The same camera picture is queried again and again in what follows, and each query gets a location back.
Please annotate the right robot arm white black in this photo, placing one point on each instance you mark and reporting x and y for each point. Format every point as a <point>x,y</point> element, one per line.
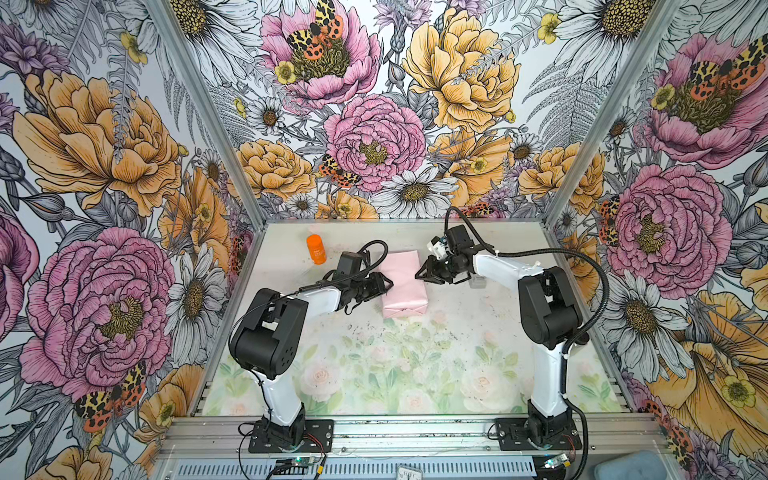
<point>549,318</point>

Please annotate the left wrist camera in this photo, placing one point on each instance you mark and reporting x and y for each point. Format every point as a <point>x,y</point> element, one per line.
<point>350,263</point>

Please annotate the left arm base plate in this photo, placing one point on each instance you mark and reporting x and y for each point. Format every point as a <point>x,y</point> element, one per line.
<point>303,436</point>

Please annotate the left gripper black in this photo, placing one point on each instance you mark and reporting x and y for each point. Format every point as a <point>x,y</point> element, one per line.
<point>379,287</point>

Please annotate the orange tube bottle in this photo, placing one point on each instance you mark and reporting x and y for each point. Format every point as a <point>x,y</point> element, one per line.
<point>316,249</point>

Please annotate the blue-grey cloth pad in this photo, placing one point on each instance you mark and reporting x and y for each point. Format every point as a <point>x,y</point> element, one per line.
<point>641,465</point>

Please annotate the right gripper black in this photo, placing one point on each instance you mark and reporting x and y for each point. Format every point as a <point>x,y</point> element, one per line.
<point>431,272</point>

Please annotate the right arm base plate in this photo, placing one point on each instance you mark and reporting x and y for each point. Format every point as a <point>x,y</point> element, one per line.
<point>519,433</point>

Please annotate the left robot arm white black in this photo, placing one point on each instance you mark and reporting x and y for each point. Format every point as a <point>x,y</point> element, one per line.
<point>265,340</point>

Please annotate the aluminium front rail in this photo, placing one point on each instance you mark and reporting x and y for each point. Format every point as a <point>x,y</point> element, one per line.
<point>610,434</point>

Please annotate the grey tape dispenser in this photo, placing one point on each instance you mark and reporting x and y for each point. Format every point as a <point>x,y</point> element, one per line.
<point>477,282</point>

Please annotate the white slotted cable duct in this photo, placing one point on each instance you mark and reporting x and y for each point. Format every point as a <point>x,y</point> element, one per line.
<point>479,467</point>

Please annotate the purple wrapping paper sheet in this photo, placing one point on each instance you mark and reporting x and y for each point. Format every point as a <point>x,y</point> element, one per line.
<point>408,296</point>

